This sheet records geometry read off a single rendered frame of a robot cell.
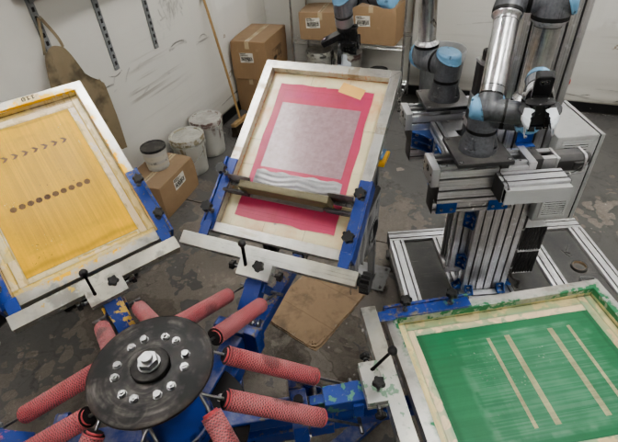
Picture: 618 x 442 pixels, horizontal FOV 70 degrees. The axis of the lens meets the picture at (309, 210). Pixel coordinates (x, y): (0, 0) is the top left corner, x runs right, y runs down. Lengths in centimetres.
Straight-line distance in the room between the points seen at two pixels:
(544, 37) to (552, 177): 57
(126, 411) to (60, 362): 200
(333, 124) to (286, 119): 20
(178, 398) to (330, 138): 110
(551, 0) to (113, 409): 165
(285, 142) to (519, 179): 94
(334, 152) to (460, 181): 55
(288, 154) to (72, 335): 198
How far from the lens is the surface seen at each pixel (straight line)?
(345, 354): 267
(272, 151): 181
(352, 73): 187
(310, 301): 288
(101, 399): 118
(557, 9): 170
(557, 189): 198
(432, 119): 233
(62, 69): 340
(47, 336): 329
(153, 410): 112
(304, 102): 188
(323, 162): 172
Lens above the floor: 223
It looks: 39 degrees down
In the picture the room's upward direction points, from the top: 4 degrees counter-clockwise
